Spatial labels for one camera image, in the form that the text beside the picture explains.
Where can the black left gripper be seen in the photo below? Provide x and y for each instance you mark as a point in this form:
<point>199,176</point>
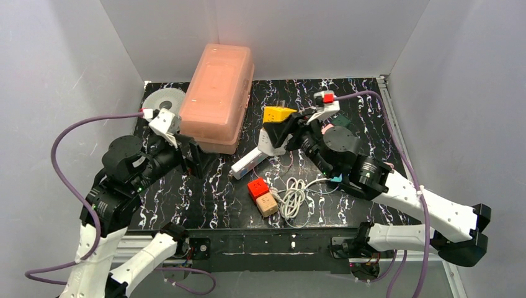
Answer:
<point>191,154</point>

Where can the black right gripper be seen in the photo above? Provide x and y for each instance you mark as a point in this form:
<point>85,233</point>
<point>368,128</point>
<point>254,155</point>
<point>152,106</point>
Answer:
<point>293,134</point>

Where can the yellow cube socket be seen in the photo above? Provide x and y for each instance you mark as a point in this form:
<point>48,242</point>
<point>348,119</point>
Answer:
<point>276,113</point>

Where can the white power strip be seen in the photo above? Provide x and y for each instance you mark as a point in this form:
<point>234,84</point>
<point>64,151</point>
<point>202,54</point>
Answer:
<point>263,150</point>

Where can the pink plastic storage box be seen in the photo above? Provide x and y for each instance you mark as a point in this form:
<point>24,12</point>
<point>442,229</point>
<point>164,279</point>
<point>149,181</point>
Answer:
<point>216,100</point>

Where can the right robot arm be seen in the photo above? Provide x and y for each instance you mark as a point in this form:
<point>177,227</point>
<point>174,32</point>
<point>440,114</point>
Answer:
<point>452,231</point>

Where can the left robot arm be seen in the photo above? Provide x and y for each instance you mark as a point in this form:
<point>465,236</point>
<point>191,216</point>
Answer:
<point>129,169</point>

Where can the pink cube socket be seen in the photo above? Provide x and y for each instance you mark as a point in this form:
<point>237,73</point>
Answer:
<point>326,128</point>

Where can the red cube socket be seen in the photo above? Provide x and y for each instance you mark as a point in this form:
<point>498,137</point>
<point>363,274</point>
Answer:
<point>257,188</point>

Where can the dark green cube socket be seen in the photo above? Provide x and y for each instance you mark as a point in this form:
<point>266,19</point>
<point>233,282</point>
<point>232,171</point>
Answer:
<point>342,121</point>

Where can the tan cube socket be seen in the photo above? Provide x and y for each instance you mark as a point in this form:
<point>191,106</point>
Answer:
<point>267,205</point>

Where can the grey filament spool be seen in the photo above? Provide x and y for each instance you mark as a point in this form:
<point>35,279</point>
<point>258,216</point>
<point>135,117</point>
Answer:
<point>167,98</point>

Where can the teal power strip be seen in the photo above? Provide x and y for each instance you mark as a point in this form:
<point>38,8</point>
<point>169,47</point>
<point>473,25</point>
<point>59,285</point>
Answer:
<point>336,179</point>

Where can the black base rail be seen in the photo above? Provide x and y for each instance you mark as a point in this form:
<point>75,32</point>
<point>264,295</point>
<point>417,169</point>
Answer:
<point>268,249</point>

